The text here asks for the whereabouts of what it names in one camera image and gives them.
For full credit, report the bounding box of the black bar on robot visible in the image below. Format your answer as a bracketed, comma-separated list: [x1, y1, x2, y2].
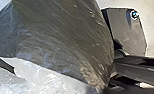
[105, 77, 154, 94]

